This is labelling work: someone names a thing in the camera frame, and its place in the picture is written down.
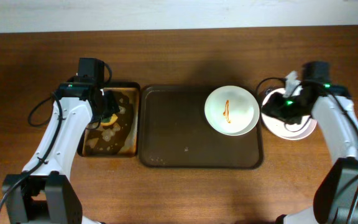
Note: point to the large brown serving tray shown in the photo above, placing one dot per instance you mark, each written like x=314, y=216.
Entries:
x=174, y=132

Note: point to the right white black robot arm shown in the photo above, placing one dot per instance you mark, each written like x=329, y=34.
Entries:
x=336, y=199

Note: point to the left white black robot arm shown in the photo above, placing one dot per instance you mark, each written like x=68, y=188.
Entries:
x=42, y=192

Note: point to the small tray with soapy water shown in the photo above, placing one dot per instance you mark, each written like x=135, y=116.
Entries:
x=119, y=139

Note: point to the yellow green sponge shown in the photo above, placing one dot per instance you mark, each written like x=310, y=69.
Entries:
x=109, y=120

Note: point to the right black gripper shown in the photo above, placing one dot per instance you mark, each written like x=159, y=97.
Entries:
x=276, y=108

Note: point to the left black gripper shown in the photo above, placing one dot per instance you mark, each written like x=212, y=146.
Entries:
x=109, y=107

